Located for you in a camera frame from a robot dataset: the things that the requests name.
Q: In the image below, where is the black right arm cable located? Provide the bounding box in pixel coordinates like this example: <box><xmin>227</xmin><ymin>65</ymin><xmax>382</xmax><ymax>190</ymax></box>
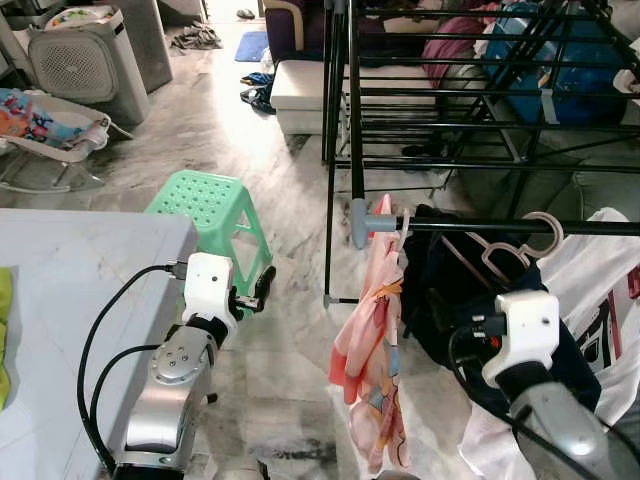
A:
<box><xmin>446</xmin><ymin>325</ymin><xmax>640</xmax><ymax>480</ymax></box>

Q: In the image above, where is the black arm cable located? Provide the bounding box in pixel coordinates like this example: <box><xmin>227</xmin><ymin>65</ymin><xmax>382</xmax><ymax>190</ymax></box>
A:
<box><xmin>77</xmin><ymin>262</ymin><xmax>191</xmax><ymax>473</ymax></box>
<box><xmin>446</xmin><ymin>325</ymin><xmax>640</xmax><ymax>480</ymax></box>
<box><xmin>88</xmin><ymin>344</ymin><xmax>163</xmax><ymax>471</ymax></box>

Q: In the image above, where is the dark navy garment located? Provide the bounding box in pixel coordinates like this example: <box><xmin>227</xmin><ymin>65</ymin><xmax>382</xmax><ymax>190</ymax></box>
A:
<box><xmin>400</xmin><ymin>204</ymin><xmax>593</xmax><ymax>421</ymax></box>

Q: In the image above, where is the magenta cloth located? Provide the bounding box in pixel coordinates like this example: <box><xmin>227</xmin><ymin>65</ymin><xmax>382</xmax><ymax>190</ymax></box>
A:
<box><xmin>420</xmin><ymin>14</ymin><xmax>493</xmax><ymax>91</ymax></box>

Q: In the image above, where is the grey left robot leg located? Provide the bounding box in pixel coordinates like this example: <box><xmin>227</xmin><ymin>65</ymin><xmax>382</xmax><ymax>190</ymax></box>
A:
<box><xmin>212</xmin><ymin>457</ymin><xmax>269</xmax><ymax>480</ymax></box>

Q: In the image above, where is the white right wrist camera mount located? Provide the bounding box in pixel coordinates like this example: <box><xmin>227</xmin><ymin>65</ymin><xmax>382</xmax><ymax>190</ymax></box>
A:
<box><xmin>481</xmin><ymin>289</ymin><xmax>562</xmax><ymax>390</ymax></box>

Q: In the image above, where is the white upholstered bench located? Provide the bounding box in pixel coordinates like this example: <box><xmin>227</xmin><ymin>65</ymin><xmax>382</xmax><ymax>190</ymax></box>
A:
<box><xmin>269</xmin><ymin>59</ymin><xmax>441</xmax><ymax>137</ymax></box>

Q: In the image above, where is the black metal drying rack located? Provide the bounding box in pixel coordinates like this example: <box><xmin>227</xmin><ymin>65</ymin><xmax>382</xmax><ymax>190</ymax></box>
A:
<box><xmin>321</xmin><ymin>0</ymin><xmax>640</xmax><ymax>307</ymax></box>

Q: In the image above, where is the white printed T-shirt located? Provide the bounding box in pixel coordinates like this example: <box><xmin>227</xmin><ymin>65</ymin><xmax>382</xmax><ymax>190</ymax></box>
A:
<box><xmin>458</xmin><ymin>207</ymin><xmax>640</xmax><ymax>480</ymax></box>

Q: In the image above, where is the colourful baby bouncer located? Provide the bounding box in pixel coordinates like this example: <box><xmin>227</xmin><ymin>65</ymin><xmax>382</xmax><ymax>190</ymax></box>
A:
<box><xmin>0</xmin><ymin>87</ymin><xmax>133</xmax><ymax>194</ymax></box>

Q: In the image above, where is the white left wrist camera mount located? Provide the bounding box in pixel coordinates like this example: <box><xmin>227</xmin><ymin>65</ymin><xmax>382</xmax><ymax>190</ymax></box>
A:
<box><xmin>182</xmin><ymin>252</ymin><xmax>239</xmax><ymax>323</ymax></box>

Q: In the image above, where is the green plastic stool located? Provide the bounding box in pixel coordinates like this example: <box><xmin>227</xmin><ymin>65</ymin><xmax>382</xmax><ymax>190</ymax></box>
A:
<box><xmin>145</xmin><ymin>169</ymin><xmax>277</xmax><ymax>301</ymax></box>

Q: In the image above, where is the blue floor mat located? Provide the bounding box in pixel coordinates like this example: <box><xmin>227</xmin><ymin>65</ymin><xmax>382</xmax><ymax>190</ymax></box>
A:
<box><xmin>234</xmin><ymin>30</ymin><xmax>271</xmax><ymax>64</ymax></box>

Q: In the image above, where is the purple armchair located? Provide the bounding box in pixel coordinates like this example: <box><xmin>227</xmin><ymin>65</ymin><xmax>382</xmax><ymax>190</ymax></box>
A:
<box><xmin>262</xmin><ymin>0</ymin><xmax>336</xmax><ymax>64</ymax></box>

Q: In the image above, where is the pink cartoon child garment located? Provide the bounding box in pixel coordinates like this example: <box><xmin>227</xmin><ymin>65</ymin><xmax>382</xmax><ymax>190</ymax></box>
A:
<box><xmin>329</xmin><ymin>194</ymin><xmax>414</xmax><ymax>477</ymax></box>

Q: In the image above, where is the plain yellow-green garment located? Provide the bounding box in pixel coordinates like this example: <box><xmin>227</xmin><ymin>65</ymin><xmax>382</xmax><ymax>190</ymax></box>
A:
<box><xmin>0</xmin><ymin>266</ymin><xmax>14</xmax><ymax>409</ymax></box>

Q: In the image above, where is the blue fabric bag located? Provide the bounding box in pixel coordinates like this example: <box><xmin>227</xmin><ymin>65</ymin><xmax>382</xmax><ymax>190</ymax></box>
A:
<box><xmin>484</xmin><ymin>2</ymin><xmax>629</xmax><ymax>127</ymax></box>

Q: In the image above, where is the light blue plastic table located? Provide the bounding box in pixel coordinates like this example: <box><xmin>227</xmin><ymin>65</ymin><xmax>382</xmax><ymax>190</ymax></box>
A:
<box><xmin>0</xmin><ymin>209</ymin><xmax>200</xmax><ymax>480</ymax></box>

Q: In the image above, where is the dark clothes pile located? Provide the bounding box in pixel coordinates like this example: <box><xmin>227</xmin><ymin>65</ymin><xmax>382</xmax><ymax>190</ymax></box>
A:
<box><xmin>169</xmin><ymin>22</ymin><xmax>224</xmax><ymax>52</ymax></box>

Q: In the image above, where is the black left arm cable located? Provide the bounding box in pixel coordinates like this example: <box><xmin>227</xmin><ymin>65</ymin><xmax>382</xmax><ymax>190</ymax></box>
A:
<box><xmin>88</xmin><ymin>344</ymin><xmax>163</xmax><ymax>471</ymax></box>
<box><xmin>77</xmin><ymin>262</ymin><xmax>191</xmax><ymax>473</ymax></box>

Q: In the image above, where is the white air purifier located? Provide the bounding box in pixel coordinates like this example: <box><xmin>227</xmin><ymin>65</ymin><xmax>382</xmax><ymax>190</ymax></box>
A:
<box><xmin>27</xmin><ymin>4</ymin><xmax>153</xmax><ymax>127</ymax></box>

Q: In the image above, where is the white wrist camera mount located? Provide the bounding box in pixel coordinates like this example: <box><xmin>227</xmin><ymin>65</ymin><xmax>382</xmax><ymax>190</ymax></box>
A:
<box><xmin>481</xmin><ymin>289</ymin><xmax>562</xmax><ymax>390</ymax></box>
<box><xmin>182</xmin><ymin>252</ymin><xmax>239</xmax><ymax>323</ymax></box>

